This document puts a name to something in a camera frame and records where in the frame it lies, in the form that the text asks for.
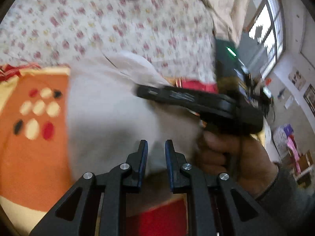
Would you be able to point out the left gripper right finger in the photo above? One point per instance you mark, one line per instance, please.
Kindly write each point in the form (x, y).
(216, 205)

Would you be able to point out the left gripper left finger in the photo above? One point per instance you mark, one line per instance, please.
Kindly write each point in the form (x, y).
(97, 201)

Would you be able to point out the beige zip jacket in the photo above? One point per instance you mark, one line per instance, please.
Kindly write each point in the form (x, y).
(106, 120)

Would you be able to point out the right hand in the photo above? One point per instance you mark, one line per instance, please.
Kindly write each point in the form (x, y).
(256, 172)

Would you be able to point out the black device on stand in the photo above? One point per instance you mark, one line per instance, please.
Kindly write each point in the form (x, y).
(266, 102)

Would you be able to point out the grey panel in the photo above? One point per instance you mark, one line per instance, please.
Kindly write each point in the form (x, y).
(252, 54)

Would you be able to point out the orange red patterned blanket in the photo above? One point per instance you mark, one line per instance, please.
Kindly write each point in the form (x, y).
(35, 168)

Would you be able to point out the side window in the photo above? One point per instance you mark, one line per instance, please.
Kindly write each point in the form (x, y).
(267, 29)

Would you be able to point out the floral quilt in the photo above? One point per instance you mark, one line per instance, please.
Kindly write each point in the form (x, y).
(175, 36)

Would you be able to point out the right beige curtain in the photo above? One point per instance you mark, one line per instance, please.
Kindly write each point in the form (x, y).
(228, 18)

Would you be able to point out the wall poster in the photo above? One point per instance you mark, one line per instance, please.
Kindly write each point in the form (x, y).
(297, 79)

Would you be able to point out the framed wall picture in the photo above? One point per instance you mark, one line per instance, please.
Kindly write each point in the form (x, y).
(309, 97)

